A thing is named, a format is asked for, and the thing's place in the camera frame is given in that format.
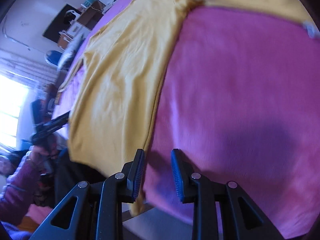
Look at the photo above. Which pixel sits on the white round desk gadget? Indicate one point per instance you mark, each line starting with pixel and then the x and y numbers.
pixel 70 16

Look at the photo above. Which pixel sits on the white pillow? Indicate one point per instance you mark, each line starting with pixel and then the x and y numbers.
pixel 72 48

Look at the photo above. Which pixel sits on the person's left hand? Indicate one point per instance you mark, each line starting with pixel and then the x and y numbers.
pixel 37 155

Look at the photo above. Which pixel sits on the bright window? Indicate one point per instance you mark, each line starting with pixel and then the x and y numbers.
pixel 11 110

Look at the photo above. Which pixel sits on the wooden desk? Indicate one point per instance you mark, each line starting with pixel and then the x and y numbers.
pixel 90 17

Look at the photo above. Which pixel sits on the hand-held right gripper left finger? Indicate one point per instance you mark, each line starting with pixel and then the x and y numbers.
pixel 136 172

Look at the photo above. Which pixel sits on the yellow sweater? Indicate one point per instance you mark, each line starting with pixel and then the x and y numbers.
pixel 120 80

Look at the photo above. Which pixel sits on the person's left forearm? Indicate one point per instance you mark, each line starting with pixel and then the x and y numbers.
pixel 17 192

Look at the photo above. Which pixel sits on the pink bed cover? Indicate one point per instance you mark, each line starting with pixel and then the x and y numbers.
pixel 237 92

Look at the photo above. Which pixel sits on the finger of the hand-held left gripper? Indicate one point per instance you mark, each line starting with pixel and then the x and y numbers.
pixel 61 118

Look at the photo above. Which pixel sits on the grey wall conduit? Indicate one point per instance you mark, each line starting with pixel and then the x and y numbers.
pixel 17 42

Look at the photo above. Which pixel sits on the white drawer cabinet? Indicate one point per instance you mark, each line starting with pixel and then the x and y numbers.
pixel 71 32

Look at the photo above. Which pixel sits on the teal box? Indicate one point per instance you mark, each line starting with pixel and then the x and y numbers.
pixel 90 1

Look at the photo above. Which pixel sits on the black television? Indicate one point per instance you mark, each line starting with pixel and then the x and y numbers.
pixel 55 27

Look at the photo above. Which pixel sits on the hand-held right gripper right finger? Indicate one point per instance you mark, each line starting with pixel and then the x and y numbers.
pixel 176 175

